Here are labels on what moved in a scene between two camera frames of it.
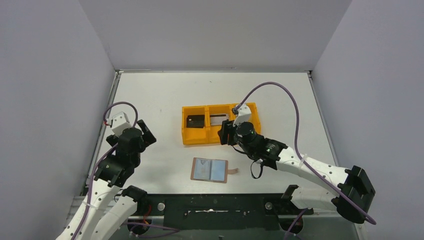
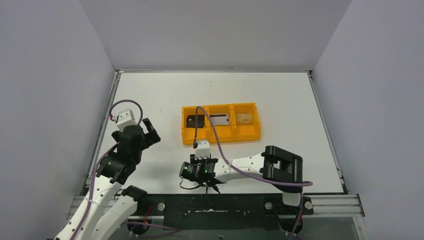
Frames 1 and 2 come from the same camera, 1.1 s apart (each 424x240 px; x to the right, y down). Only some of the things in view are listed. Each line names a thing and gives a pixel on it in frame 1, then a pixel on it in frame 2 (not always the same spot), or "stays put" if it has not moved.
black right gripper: [226, 133] to [196, 161]
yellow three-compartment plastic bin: [200, 124] stays put
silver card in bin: [216, 119] stays put
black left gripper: [145, 133] stays put
